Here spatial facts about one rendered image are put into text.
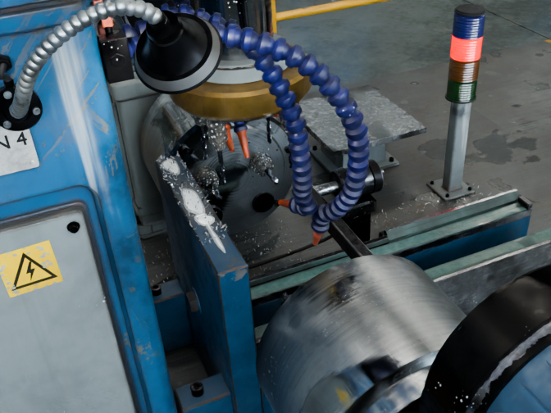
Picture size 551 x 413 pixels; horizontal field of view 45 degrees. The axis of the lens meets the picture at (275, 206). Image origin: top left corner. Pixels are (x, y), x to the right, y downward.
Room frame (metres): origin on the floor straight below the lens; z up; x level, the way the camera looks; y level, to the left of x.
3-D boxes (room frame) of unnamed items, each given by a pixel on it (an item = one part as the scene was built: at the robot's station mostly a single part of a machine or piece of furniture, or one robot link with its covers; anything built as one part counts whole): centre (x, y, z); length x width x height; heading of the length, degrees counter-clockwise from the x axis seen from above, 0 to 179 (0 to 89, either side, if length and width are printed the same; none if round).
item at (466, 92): (1.27, -0.40, 1.05); 0.06 x 0.06 x 0.04
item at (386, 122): (1.44, -0.20, 0.86); 0.27 x 0.24 x 0.12; 21
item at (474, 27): (1.27, -0.40, 1.19); 0.06 x 0.06 x 0.04
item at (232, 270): (0.74, 0.14, 0.97); 0.30 x 0.11 x 0.34; 21
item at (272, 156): (1.11, 0.11, 1.04); 0.41 x 0.25 x 0.25; 21
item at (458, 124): (1.27, -0.40, 1.01); 0.08 x 0.08 x 0.42; 21
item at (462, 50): (1.27, -0.40, 1.14); 0.06 x 0.06 x 0.04
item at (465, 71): (1.27, -0.40, 1.10); 0.06 x 0.06 x 0.04
